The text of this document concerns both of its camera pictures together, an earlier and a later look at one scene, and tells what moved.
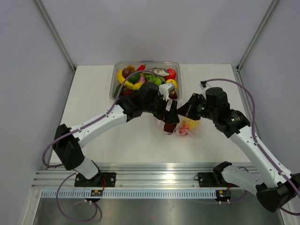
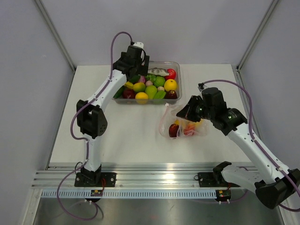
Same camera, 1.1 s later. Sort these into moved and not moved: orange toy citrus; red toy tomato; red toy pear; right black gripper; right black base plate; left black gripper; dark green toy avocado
Moved: red toy pear; left black gripper
Not moved: right black base plate; right black gripper; orange toy citrus; dark green toy avocado; red toy tomato
